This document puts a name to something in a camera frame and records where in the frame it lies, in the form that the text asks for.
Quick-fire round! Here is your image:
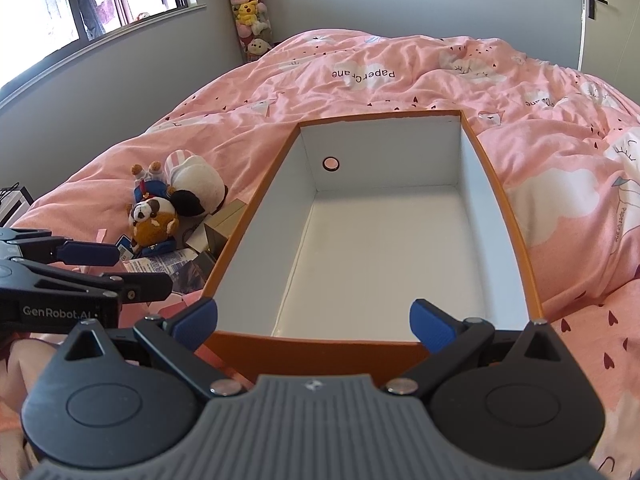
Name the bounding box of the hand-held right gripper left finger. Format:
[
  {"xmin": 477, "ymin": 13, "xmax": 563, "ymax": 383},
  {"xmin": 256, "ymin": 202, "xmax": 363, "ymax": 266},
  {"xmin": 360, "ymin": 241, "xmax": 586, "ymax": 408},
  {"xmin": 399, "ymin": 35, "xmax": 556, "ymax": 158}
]
[{"xmin": 57, "ymin": 298, "xmax": 255, "ymax": 401}]

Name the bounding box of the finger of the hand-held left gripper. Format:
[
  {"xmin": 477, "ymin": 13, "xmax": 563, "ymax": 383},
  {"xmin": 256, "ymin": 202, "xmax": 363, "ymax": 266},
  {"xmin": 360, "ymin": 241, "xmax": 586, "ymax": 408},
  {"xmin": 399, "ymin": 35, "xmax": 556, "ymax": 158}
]
[
  {"xmin": 0, "ymin": 259, "xmax": 174, "ymax": 305},
  {"xmin": 0, "ymin": 227, "xmax": 120, "ymax": 267}
]

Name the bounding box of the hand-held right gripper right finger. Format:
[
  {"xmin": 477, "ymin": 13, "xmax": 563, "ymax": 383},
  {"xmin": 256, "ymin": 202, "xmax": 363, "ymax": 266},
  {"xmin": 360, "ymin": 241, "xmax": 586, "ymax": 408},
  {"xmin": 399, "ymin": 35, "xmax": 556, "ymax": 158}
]
[{"xmin": 381, "ymin": 298, "xmax": 581, "ymax": 399}]

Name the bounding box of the orange cardboard box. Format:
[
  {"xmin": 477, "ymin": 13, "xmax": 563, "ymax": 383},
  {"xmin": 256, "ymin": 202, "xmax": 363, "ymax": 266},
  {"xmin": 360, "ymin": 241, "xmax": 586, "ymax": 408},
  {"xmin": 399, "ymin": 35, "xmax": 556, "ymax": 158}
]
[{"xmin": 202, "ymin": 109, "xmax": 545, "ymax": 386}]

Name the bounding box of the blue and white printed packet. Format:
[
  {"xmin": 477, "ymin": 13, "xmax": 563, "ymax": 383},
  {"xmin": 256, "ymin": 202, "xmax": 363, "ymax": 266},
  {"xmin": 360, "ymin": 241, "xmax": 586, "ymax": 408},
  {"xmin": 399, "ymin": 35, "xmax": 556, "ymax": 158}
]
[{"xmin": 122, "ymin": 252, "xmax": 201, "ymax": 287}]

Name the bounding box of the brown and white plush dog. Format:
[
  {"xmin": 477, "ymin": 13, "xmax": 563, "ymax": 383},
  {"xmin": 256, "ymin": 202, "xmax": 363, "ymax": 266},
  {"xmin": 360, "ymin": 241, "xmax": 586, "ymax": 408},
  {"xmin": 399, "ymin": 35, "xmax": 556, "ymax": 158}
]
[{"xmin": 127, "ymin": 197, "xmax": 180, "ymax": 256}]

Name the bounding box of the small plush doll blue outfit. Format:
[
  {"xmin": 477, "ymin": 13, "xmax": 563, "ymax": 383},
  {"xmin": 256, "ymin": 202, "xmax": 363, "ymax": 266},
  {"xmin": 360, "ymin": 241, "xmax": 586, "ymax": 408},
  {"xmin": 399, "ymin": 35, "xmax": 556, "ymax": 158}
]
[{"xmin": 131, "ymin": 160, "xmax": 176, "ymax": 204}]

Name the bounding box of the black device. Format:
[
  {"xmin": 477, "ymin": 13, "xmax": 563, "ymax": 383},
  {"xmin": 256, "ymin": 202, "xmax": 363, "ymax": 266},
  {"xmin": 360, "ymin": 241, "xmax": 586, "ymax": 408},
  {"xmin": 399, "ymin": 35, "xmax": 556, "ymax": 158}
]
[{"xmin": 0, "ymin": 182, "xmax": 35, "ymax": 228}]

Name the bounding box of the olive grey small box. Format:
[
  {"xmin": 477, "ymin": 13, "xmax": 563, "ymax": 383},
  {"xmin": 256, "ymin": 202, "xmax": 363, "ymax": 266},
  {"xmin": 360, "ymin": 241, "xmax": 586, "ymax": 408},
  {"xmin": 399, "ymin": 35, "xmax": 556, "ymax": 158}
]
[{"xmin": 202, "ymin": 199, "xmax": 248, "ymax": 256}]

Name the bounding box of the white and black plush toy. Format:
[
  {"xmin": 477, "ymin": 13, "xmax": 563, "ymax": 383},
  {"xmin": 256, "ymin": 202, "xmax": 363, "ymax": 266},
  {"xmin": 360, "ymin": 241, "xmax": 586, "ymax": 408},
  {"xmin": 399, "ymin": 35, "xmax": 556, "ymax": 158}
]
[{"xmin": 164, "ymin": 149, "xmax": 228, "ymax": 218}]

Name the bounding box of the window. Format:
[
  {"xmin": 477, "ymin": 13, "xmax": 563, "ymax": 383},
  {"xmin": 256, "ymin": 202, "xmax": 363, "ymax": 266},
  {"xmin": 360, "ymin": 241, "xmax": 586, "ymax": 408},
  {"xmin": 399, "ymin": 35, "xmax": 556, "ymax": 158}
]
[{"xmin": 0, "ymin": 0, "xmax": 208, "ymax": 106}]

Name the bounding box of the pink printed duvet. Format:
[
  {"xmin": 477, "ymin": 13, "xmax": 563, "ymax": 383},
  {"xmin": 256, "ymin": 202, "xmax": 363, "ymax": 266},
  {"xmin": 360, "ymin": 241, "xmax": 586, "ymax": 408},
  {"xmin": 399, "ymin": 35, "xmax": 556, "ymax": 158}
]
[{"xmin": 0, "ymin": 30, "xmax": 640, "ymax": 480}]

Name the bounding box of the clear tube of plush toys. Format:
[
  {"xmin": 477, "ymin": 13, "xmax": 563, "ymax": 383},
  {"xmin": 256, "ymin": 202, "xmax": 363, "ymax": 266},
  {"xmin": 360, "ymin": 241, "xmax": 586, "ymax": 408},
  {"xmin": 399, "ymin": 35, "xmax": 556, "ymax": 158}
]
[{"xmin": 216, "ymin": 0, "xmax": 277, "ymax": 65}]

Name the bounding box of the white door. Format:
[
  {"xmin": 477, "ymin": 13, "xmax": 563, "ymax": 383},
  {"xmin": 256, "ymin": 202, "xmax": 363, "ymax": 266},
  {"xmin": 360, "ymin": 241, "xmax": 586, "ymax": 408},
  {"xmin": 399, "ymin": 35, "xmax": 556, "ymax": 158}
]
[{"xmin": 580, "ymin": 0, "xmax": 640, "ymax": 91}]

